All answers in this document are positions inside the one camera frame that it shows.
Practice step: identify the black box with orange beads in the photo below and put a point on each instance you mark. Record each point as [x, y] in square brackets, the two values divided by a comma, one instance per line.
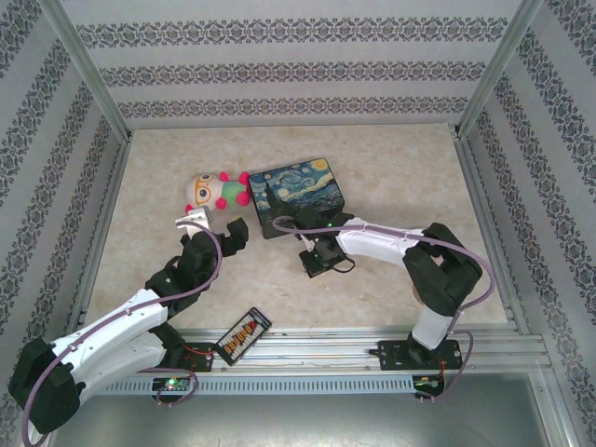
[242, 335]

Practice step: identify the aluminium rail beam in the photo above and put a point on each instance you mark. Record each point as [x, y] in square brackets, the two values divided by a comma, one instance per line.
[316, 354]

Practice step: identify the aluminium side rail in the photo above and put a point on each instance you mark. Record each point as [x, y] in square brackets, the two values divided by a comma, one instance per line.
[100, 233]
[484, 219]

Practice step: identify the aluminium frame post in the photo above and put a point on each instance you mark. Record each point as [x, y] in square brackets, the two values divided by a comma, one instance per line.
[88, 70]
[500, 65]

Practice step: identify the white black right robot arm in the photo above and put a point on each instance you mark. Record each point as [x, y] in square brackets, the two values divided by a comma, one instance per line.
[382, 242]

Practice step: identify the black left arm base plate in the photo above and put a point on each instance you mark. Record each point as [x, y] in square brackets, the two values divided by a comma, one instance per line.
[202, 362]

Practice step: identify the small black corner bracket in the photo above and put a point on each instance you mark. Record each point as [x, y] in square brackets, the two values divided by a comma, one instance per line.
[454, 134]

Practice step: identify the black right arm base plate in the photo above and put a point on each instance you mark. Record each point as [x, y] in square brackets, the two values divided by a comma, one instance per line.
[393, 356]

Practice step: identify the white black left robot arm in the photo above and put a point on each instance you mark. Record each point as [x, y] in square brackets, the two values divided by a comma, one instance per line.
[112, 326]

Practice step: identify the small circuit board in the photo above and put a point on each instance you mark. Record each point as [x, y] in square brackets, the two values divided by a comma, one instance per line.
[426, 383]
[170, 384]

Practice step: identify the plush doll with glasses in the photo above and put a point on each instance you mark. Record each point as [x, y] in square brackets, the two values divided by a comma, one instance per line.
[202, 191]

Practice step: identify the grey sheet metal panel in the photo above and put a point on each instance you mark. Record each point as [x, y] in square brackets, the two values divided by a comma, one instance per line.
[302, 423]

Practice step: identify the starry night painting box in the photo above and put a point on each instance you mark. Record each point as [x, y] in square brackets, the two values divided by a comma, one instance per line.
[298, 186]

